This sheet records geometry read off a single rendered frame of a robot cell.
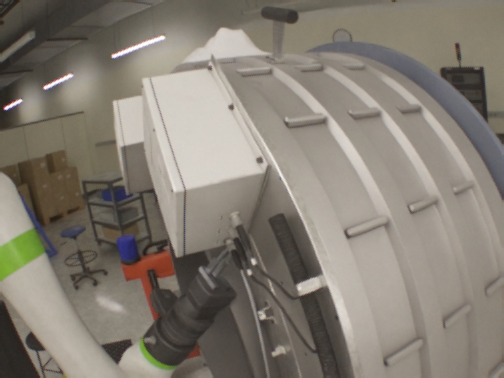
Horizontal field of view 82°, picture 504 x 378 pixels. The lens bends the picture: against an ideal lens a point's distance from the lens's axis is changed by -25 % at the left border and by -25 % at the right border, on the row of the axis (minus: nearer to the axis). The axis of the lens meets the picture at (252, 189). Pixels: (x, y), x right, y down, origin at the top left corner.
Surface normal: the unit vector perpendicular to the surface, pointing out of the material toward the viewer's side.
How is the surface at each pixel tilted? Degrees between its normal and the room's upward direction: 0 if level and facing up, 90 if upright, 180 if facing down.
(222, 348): 38
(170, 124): 42
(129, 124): 55
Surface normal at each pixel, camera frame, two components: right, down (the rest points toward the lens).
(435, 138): 0.17, -0.58
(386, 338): 0.29, -0.27
